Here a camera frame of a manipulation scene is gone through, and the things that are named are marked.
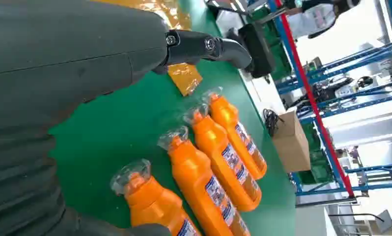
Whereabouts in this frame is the brown cardboard box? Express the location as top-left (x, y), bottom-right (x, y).
top-left (272, 111), bottom-right (311, 173)

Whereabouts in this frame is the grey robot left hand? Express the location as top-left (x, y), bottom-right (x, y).
top-left (0, 0), bottom-right (252, 236)

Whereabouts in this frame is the dark tablet on stand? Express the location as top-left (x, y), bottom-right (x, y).
top-left (205, 0), bottom-right (249, 16)

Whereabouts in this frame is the large black carry case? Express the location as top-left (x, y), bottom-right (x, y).
top-left (238, 23), bottom-right (277, 79)

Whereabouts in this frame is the red metal post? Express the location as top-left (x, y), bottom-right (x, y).
top-left (276, 0), bottom-right (356, 198)

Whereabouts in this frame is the orange detergent bottle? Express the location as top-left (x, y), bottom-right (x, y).
top-left (110, 159), bottom-right (201, 236)
top-left (184, 104), bottom-right (262, 212)
top-left (157, 126), bottom-right (252, 236)
top-left (202, 87), bottom-right (268, 180)

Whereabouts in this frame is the blue metal shelf rack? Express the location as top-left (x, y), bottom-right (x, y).
top-left (267, 0), bottom-right (392, 198)

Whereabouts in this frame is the black coiled cable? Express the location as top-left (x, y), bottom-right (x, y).
top-left (262, 108), bottom-right (284, 137)

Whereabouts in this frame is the yellow plastic sheet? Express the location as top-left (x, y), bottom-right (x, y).
top-left (91, 0), bottom-right (203, 97)

